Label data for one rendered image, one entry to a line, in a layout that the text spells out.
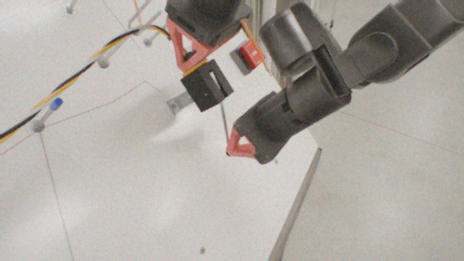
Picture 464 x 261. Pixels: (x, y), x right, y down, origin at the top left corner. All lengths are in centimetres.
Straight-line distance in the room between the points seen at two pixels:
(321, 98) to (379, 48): 7
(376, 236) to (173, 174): 141
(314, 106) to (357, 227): 143
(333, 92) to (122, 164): 27
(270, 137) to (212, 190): 15
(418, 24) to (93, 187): 38
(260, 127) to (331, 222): 136
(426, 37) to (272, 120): 18
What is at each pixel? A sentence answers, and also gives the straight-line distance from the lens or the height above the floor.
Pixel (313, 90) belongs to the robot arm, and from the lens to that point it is 34.
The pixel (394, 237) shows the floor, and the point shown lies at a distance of 179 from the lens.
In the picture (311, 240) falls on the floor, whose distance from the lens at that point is 164.
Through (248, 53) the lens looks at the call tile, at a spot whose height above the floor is 111.
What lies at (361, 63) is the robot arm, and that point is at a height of 124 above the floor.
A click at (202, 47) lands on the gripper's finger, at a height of 122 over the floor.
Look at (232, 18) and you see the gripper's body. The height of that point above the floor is 125.
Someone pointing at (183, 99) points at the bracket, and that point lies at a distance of 47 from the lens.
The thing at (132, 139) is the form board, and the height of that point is 110.
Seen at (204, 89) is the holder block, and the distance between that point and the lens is 42.
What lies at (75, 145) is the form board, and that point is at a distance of 40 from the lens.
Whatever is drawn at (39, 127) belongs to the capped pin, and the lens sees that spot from 39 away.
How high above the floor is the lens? 138
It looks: 40 degrees down
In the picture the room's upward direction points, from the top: straight up
